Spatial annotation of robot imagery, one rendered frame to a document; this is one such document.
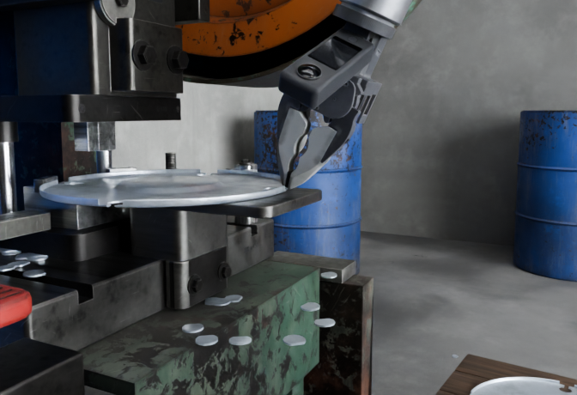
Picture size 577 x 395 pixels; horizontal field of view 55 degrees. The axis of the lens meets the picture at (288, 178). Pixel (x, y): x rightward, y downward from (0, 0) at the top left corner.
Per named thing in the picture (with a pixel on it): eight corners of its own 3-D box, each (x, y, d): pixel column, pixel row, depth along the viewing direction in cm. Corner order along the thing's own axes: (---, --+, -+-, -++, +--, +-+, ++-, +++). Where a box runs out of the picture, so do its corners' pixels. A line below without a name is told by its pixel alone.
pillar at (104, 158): (117, 202, 84) (113, 109, 82) (106, 204, 82) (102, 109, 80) (106, 201, 85) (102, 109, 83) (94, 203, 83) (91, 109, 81)
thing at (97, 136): (120, 149, 73) (119, 121, 73) (93, 151, 69) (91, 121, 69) (102, 148, 75) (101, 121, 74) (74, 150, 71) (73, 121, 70)
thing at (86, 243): (187, 228, 79) (187, 207, 79) (77, 262, 62) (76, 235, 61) (104, 219, 86) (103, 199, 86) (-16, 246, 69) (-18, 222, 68)
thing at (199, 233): (324, 295, 67) (324, 185, 66) (269, 337, 55) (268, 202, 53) (160, 269, 78) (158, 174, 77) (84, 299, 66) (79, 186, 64)
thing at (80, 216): (161, 209, 78) (160, 177, 77) (77, 229, 65) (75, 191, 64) (113, 204, 82) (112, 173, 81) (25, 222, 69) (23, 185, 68)
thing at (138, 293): (275, 256, 88) (275, 218, 87) (30, 375, 48) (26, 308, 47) (130, 236, 101) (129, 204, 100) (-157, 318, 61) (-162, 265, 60)
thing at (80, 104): (185, 137, 78) (185, 98, 77) (73, 145, 60) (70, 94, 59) (100, 136, 85) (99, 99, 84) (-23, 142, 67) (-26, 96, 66)
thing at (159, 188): (118, 172, 84) (118, 167, 84) (306, 176, 79) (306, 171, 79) (-22, 203, 56) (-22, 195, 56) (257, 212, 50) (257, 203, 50)
